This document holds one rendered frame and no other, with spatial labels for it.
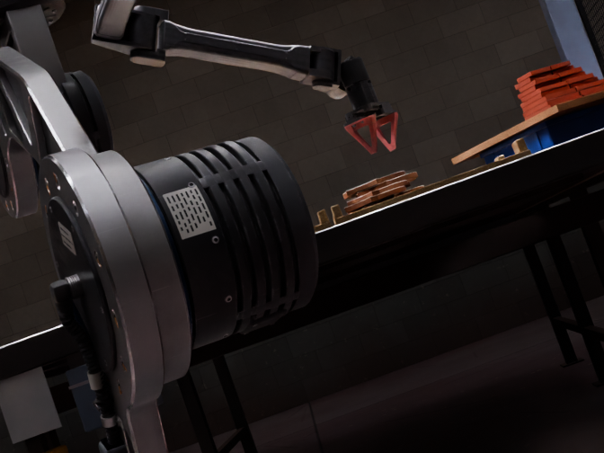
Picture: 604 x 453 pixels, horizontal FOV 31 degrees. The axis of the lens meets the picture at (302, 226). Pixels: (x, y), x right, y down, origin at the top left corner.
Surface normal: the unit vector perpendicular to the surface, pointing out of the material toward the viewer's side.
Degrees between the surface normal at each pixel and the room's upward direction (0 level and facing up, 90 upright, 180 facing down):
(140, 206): 69
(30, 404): 90
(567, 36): 90
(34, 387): 90
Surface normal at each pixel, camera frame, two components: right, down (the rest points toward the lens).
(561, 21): -0.09, -0.04
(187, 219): 0.26, -0.37
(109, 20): -0.10, 0.97
